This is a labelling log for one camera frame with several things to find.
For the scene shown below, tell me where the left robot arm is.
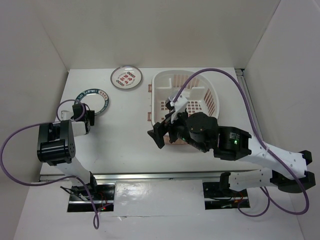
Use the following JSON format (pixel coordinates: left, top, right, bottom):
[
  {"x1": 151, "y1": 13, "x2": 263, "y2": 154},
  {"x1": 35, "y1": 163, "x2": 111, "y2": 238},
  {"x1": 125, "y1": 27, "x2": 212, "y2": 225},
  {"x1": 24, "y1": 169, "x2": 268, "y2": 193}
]
[{"x1": 37, "y1": 101, "x2": 99, "y2": 200}]

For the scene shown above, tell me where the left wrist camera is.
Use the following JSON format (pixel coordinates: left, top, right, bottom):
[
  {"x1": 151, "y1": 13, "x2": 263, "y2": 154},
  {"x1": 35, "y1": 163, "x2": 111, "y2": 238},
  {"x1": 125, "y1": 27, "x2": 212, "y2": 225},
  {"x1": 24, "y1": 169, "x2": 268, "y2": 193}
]
[{"x1": 60, "y1": 110, "x2": 74, "y2": 121}]

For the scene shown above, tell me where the red character plate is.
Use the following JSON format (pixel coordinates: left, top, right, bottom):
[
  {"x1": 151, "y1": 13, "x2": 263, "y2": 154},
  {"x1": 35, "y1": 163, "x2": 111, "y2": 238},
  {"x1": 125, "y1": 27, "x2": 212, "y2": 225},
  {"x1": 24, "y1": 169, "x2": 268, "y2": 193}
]
[{"x1": 110, "y1": 65, "x2": 143, "y2": 90}]

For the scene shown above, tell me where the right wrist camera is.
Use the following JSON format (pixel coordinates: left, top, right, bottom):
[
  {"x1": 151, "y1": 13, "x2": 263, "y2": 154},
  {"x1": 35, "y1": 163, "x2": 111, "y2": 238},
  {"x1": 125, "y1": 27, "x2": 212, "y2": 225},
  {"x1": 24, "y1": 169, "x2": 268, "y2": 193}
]
[{"x1": 165, "y1": 92, "x2": 188, "y2": 124}]

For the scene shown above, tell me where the aluminium front rail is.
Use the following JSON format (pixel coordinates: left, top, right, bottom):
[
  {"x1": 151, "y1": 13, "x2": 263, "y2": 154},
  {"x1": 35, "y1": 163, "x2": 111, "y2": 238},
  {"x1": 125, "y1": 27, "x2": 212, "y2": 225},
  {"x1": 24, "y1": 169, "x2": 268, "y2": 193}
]
[{"x1": 38, "y1": 168, "x2": 271, "y2": 183}]

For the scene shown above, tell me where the green rim plate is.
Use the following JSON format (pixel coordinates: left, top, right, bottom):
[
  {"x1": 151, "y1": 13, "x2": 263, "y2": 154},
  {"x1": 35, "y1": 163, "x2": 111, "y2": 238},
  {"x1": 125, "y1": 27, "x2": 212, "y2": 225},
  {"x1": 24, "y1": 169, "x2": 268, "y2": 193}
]
[{"x1": 75, "y1": 88, "x2": 110, "y2": 116}]

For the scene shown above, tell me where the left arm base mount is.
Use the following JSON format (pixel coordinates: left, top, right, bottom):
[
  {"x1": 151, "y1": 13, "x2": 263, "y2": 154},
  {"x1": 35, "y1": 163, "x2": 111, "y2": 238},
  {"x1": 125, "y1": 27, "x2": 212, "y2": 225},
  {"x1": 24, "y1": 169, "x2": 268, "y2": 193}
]
[{"x1": 60, "y1": 183, "x2": 116, "y2": 213}]

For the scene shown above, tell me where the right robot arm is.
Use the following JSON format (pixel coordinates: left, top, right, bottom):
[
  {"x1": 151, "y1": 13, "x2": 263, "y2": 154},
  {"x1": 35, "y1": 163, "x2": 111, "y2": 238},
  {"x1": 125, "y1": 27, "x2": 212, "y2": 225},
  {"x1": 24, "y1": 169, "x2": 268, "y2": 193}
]
[{"x1": 147, "y1": 112, "x2": 316, "y2": 196}]

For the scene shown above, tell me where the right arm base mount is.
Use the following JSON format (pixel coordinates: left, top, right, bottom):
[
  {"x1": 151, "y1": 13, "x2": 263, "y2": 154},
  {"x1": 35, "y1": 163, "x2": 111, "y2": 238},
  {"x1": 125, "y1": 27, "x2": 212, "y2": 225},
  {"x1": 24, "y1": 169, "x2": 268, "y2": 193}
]
[{"x1": 202, "y1": 182, "x2": 250, "y2": 210}]

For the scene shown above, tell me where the white pink dish rack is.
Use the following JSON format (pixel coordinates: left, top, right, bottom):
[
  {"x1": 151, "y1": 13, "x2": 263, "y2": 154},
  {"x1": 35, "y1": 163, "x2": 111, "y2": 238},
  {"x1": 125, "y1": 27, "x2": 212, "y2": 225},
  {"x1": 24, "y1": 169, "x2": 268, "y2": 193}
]
[{"x1": 146, "y1": 70, "x2": 221, "y2": 146}]

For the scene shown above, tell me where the aluminium side rail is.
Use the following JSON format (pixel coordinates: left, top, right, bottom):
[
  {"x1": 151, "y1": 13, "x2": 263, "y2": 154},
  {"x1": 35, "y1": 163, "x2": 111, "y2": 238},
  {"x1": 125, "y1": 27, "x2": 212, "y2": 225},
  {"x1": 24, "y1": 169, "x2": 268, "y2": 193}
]
[{"x1": 235, "y1": 68, "x2": 263, "y2": 139}]

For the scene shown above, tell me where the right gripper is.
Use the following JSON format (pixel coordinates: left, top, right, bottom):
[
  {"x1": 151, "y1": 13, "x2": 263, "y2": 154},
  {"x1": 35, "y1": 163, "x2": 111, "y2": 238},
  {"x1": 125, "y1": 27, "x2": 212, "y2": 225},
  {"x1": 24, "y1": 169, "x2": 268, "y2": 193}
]
[{"x1": 146, "y1": 106, "x2": 208, "y2": 152}]

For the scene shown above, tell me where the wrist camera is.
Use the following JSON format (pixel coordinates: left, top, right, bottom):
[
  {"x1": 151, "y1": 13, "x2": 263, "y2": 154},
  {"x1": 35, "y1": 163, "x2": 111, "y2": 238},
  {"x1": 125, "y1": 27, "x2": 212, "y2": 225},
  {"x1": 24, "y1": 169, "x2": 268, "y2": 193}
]
[
  {"x1": 60, "y1": 110, "x2": 74, "y2": 121},
  {"x1": 165, "y1": 92, "x2": 188, "y2": 124}
]

